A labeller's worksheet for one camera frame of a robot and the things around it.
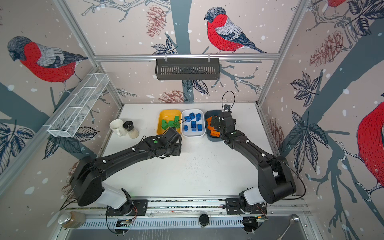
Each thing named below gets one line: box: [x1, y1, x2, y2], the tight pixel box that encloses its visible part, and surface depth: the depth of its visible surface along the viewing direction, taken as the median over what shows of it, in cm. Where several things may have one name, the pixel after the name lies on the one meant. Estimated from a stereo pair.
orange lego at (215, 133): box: [210, 130, 221, 137], surface depth 103 cm
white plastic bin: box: [181, 109, 206, 138], surface depth 109 cm
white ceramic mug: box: [109, 119, 127, 137], surface depth 97 cm
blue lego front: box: [195, 112, 201, 122], surface depth 109 cm
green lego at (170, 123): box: [167, 120, 175, 127], surface depth 108 cm
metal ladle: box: [277, 214, 300, 240], surface depth 71 cm
